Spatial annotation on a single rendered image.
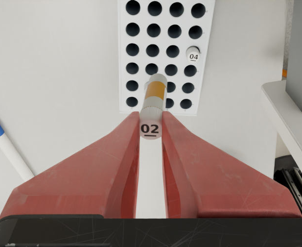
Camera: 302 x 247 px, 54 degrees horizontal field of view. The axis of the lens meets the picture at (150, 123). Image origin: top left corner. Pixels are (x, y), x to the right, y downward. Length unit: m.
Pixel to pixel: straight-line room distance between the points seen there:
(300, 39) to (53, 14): 0.23
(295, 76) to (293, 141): 0.06
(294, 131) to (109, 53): 0.20
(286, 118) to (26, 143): 0.32
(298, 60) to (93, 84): 0.21
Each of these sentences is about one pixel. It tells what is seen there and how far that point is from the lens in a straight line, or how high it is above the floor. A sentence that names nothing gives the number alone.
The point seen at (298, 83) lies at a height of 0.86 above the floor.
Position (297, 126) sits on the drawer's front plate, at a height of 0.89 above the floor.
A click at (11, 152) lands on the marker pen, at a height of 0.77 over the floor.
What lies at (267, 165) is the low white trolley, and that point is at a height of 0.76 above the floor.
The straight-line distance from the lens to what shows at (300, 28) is 0.25.
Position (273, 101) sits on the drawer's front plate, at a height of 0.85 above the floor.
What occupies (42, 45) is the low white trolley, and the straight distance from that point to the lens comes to 0.35.
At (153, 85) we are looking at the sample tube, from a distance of 0.15.
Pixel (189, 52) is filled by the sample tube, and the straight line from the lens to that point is 0.28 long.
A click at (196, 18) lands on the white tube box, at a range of 0.28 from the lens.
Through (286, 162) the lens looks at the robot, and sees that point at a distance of 1.19.
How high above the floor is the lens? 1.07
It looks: 55 degrees down
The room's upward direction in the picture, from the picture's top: 180 degrees clockwise
